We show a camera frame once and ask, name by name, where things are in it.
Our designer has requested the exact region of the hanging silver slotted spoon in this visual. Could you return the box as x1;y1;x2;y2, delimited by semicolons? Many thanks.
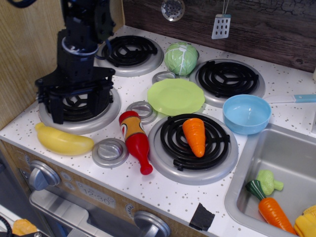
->
161;0;185;22

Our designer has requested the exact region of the green toy cabbage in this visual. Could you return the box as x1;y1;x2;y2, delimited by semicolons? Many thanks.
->
164;42;199;76

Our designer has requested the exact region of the middle silver stove knob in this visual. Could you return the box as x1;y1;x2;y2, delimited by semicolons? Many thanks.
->
126;101;158;125

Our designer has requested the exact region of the light green plastic plate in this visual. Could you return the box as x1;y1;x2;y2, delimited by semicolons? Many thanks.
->
147;79;205;116

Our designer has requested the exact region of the hanging silver slotted turner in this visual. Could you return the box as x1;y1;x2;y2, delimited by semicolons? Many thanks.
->
211;0;231;40

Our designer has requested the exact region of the left silver oven dial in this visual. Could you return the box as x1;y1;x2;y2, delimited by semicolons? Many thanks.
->
29;160;61;191

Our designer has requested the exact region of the front silver stove knob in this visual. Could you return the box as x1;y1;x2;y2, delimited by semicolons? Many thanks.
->
92;138;129;168

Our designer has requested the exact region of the orange carrot with green top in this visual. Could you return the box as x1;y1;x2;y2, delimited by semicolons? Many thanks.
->
245;180;296;235

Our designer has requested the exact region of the yellow toy corn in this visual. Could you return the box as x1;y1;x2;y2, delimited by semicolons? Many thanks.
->
294;205;316;237

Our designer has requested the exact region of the back silver stove knob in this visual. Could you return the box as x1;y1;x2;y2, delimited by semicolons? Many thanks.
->
152;71;179;84

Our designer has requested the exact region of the front right stove burner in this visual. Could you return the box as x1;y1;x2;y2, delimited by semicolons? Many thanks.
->
148;113;238;185

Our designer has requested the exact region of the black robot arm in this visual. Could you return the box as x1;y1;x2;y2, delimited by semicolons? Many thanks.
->
0;0;115;125

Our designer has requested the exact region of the back left stove burner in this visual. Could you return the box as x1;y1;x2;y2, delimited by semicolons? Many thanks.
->
95;35;163;78

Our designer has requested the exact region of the yellow toy banana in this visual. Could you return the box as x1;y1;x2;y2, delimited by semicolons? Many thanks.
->
35;122;94;156

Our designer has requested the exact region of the stove burner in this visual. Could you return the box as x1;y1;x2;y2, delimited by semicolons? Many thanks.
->
95;35;163;78
39;88;121;135
148;113;238;185
189;59;266;108

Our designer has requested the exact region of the black cable bottom left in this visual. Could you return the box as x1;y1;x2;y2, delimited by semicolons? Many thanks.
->
0;215;13;237

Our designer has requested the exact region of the orange object bottom left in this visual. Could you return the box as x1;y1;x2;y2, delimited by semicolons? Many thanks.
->
12;219;38;236

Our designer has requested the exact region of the silver oven door handle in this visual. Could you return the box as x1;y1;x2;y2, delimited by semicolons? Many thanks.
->
30;190;109;237

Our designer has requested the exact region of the light blue plastic bowl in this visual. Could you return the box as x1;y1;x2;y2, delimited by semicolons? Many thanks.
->
222;94;272;135

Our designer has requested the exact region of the front left stove burner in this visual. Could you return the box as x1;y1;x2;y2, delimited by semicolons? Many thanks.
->
39;88;121;135

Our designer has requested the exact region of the silver oven dial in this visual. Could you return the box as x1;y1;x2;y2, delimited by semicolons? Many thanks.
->
134;211;171;237
29;160;61;191

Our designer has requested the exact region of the blue handled white spatula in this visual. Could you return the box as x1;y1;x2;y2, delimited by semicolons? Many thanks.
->
264;94;316;104

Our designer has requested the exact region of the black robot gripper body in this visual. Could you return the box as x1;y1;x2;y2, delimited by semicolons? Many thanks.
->
35;30;115;104

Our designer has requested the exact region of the light green toy broccoli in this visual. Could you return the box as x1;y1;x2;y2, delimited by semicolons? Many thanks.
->
256;169;284;196

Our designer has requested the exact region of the right silver oven dial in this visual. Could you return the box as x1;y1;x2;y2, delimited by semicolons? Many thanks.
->
134;211;171;237

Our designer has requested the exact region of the silver stove knob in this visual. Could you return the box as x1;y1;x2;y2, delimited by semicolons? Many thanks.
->
126;101;158;125
92;138;129;168
152;71;179;84

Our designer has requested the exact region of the red toy ketchup bottle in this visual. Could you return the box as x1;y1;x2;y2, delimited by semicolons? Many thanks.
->
119;111;153;175

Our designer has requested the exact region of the orange toy carrot on burner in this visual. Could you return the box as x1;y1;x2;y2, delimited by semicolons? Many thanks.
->
182;118;206;158

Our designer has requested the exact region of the black tape patch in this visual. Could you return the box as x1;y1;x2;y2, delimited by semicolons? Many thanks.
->
189;203;215;231

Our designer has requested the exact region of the back right stove burner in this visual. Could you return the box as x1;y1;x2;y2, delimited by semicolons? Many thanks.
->
189;59;266;108

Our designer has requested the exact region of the stainless steel sink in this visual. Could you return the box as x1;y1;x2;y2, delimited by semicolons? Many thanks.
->
224;124;316;237

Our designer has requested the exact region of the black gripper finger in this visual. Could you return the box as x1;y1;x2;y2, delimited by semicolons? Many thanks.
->
89;86;111;118
49;93;64;124

